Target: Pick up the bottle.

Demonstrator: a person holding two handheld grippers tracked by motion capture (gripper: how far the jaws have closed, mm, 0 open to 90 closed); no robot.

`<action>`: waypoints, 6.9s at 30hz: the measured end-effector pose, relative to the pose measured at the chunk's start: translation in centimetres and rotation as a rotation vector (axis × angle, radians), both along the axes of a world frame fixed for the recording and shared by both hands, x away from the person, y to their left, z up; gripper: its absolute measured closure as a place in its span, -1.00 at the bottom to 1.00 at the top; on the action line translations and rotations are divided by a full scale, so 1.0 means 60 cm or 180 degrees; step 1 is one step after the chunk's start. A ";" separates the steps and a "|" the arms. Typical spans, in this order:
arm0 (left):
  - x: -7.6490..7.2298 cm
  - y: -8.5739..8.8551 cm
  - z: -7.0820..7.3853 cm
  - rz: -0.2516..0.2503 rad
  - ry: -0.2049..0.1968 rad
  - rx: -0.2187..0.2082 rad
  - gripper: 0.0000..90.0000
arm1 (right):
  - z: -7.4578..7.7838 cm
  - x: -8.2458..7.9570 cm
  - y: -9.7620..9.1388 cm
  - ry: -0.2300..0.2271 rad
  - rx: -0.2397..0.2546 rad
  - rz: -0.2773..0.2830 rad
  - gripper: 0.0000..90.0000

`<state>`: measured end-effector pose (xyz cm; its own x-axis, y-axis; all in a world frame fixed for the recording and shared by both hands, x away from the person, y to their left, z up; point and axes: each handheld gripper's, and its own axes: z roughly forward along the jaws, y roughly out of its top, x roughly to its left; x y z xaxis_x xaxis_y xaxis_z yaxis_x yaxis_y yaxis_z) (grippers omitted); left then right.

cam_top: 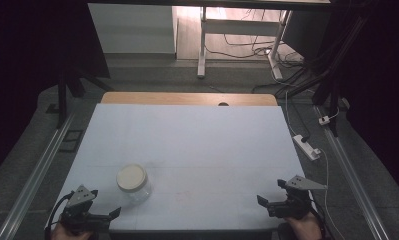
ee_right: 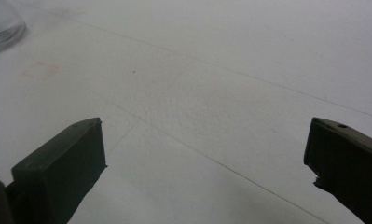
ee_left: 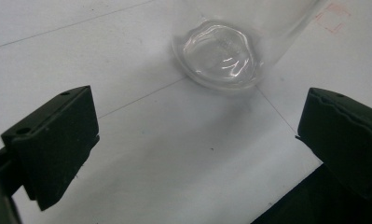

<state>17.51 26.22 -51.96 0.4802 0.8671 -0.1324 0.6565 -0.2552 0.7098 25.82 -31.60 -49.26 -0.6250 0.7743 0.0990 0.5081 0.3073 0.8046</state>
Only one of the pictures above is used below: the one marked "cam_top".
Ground thin white cable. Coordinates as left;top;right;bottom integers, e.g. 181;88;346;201
318;148;346;240

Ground black metal stand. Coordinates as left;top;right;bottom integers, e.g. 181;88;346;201
276;16;368;138
46;66;115;129

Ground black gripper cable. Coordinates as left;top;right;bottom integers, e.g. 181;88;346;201
306;199;329;240
44;190;75;240

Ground person's right hand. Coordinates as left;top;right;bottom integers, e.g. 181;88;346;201
283;212;323;240

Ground white power strip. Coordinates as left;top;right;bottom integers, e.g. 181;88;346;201
292;134;322;162

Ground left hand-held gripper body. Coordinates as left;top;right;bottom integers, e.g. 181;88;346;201
59;184;112;233

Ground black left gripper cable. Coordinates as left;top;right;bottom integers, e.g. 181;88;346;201
44;190;75;240

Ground person's left hand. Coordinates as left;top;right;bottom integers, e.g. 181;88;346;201
50;221;95;240

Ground clear glass jar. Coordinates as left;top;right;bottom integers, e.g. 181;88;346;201
116;163;154;205

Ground white cabinet panel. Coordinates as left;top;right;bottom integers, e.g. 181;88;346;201
87;3;179;54

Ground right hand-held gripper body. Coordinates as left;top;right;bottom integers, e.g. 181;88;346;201
266;174;329;221

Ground cream round jar lid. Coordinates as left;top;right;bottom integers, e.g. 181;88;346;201
116;163;149;193

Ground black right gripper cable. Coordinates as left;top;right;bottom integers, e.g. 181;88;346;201
306;199;329;240

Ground aluminium rail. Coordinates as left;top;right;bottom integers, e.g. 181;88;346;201
0;111;76;240
313;105;390;240

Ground black plug with cable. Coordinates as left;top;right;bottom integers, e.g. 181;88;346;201
288;99;311;144

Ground white metal desk frame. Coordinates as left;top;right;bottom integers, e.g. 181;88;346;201
196;6;293;81

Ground white table cover sheet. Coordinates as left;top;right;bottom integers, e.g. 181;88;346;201
44;102;323;232

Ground black curtain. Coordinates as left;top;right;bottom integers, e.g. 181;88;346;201
0;0;111;181
330;0;399;201

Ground tangle of black floor cables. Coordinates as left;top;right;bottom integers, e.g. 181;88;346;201
205;9;308;98

